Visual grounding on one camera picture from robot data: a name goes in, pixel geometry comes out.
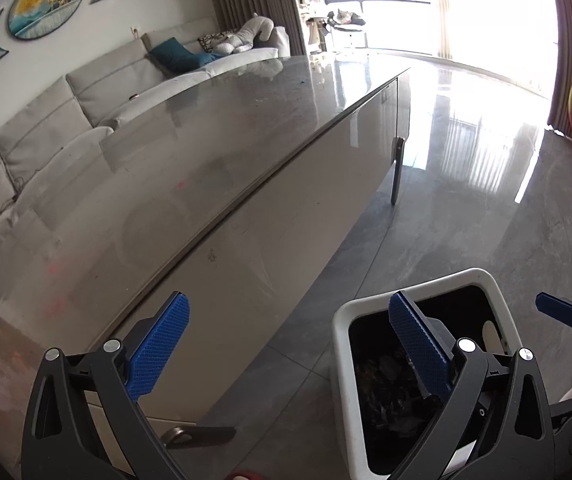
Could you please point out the white bin with black liner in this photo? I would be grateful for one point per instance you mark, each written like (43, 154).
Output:
(353, 410)

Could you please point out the grey plush toy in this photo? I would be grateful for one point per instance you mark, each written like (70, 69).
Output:
(253, 30)

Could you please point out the black and white patterned pillow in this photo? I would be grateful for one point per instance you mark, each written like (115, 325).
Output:
(211, 41)

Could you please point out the white chair with clothes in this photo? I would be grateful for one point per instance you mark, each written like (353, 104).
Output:
(346, 25)

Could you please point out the blue pillow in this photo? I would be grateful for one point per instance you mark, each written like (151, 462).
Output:
(176, 55)

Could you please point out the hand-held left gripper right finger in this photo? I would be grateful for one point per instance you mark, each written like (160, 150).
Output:
(418, 340)

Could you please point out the light grey sofa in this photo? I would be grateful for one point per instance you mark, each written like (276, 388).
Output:
(31, 135)

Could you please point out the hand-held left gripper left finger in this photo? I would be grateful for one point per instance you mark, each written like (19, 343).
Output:
(158, 345)

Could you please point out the white sheer curtain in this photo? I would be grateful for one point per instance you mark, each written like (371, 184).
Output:
(491, 20)

